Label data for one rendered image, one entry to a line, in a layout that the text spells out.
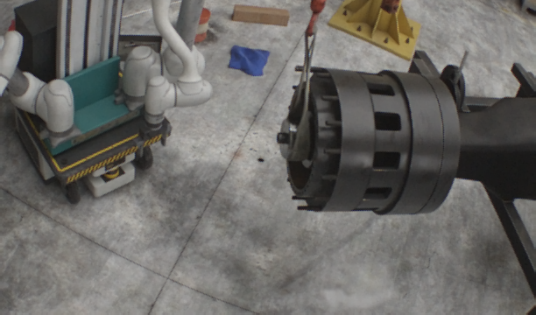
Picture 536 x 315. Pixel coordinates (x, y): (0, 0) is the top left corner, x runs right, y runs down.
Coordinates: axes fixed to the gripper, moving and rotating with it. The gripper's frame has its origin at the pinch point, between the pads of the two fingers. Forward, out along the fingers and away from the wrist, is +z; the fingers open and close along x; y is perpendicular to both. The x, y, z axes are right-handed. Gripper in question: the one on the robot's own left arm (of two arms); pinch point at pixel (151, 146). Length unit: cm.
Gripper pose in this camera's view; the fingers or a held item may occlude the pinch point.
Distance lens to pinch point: 272.8
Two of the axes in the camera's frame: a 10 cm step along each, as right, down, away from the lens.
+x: 7.3, -3.5, 5.8
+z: -1.8, 7.2, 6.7
